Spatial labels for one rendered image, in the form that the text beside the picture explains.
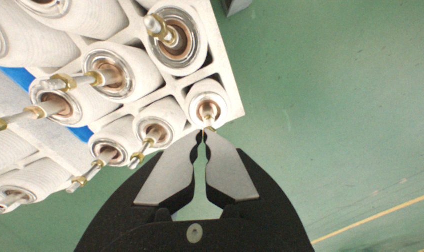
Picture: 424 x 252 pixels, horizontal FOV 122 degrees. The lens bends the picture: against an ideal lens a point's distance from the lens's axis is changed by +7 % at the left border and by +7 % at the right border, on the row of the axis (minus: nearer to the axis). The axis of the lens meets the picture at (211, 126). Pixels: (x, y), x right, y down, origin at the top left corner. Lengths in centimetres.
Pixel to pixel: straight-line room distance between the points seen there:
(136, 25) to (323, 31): 54
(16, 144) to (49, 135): 5
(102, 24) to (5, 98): 36
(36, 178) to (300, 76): 88
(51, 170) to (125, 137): 31
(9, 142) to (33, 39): 31
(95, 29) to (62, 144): 39
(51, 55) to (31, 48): 3
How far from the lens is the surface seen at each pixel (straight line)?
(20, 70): 62
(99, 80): 23
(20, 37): 34
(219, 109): 22
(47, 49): 36
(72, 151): 59
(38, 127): 58
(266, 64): 51
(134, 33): 32
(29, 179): 58
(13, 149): 59
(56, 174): 59
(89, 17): 29
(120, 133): 32
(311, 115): 69
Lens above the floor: 46
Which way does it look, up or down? 62 degrees down
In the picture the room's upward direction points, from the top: 174 degrees clockwise
